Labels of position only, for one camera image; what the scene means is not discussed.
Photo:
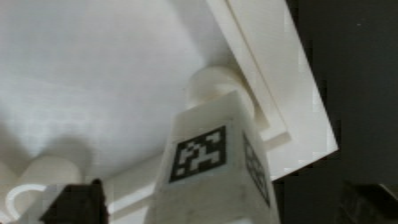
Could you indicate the white table leg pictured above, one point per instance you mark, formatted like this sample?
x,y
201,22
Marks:
x,y
213,187

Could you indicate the white U-shaped fence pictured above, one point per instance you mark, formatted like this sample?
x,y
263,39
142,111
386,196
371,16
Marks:
x,y
307,142

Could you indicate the white square table top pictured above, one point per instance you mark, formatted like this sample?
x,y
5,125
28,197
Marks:
x,y
96,58

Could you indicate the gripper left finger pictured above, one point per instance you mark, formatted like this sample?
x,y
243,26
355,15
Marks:
x,y
78,206

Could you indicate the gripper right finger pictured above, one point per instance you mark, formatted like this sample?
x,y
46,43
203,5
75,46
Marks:
x,y
368,204

